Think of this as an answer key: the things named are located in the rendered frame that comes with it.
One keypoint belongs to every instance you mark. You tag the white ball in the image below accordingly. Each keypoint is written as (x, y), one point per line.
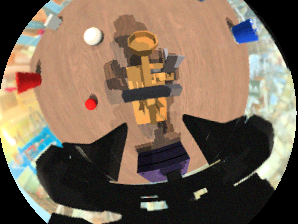
(93, 36)

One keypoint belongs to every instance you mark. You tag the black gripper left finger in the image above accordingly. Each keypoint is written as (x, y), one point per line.
(104, 153)

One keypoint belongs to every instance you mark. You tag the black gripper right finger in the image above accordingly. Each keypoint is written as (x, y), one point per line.
(211, 136)

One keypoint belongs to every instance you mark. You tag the red ball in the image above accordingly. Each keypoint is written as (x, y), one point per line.
(90, 104)

